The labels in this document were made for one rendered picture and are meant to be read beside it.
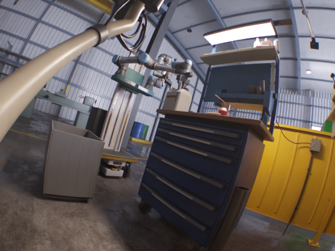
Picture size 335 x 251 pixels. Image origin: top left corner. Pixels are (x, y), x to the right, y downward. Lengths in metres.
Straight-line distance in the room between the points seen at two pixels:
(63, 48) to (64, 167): 1.04
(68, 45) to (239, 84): 1.50
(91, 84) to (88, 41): 9.09
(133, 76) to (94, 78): 7.30
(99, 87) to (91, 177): 8.46
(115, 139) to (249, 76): 1.89
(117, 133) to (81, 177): 1.19
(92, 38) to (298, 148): 1.98
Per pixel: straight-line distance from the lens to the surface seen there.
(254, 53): 1.56
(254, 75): 1.58
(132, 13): 0.43
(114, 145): 2.30
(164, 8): 6.17
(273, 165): 1.97
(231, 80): 1.66
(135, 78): 2.27
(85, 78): 9.33
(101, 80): 9.60
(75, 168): 1.22
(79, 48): 0.26
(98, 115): 2.23
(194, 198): 0.96
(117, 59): 1.94
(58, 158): 1.17
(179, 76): 1.39
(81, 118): 5.32
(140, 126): 8.50
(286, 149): 1.98
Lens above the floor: 0.74
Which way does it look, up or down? 4 degrees up
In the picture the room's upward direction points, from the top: 17 degrees clockwise
